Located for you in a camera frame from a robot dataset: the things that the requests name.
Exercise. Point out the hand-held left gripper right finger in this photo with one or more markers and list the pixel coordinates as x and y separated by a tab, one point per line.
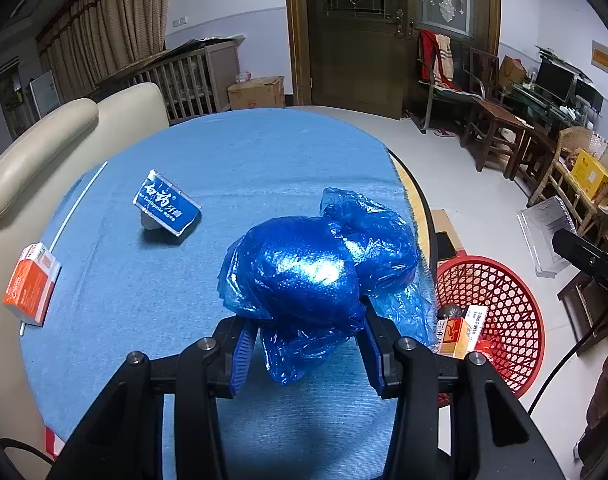
373	360

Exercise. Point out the dark wooden chair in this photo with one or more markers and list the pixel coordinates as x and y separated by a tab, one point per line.
489	110

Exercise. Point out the grey wooden crib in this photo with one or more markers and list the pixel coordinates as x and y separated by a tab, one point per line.
184	80

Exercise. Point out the brown cardboard box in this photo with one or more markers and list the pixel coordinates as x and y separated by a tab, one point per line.
256	92

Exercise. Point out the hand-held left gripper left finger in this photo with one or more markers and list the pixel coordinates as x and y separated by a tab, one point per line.
241	360

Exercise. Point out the clear plastic tray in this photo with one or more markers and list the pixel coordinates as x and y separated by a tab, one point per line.
544	235

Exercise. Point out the dark wooden stool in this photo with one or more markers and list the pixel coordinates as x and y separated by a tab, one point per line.
531	145

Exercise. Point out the metal frame chair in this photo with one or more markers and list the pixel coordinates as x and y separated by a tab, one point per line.
446	95

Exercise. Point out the blue toothpaste box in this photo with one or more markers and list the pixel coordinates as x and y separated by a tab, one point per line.
164	205

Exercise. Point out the thin white stick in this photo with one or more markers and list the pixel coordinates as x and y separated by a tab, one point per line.
79	196

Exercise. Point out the black computer monitor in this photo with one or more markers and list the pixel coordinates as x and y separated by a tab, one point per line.
554	80

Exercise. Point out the yellow cardboard box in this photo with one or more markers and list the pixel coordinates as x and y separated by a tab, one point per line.
591	172

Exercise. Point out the small whiteboard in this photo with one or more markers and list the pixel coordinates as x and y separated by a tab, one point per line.
45	94

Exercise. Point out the red plastic basket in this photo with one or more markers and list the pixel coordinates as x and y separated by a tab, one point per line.
514	290

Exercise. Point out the brown wooden door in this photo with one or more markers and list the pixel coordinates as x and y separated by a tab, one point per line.
359	60

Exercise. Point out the beige striped curtain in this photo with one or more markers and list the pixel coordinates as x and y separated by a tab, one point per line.
104	25

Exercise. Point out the white medicine box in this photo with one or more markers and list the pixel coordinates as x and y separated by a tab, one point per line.
476	320

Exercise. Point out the blue plastic bag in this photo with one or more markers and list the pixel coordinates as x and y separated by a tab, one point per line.
294	270

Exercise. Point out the beige leather sofa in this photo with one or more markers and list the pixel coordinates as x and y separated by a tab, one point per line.
34	150

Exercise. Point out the blue tablecloth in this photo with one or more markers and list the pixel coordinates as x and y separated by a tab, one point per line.
264	160

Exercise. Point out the wicker chair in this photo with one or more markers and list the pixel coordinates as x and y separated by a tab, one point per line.
574	140

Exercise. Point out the orange and white tissue pack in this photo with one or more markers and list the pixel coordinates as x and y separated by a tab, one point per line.
29	280

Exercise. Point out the yellow wall sign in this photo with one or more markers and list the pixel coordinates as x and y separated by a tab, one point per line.
606	57

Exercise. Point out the dark round object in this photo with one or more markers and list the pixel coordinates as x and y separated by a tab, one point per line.
448	311

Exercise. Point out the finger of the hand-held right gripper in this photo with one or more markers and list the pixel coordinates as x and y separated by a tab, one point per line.
584	257

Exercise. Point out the red striped cloth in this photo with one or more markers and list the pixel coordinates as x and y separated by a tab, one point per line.
434	60

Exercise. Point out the yellow and red box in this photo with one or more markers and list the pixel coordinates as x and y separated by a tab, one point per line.
454	337

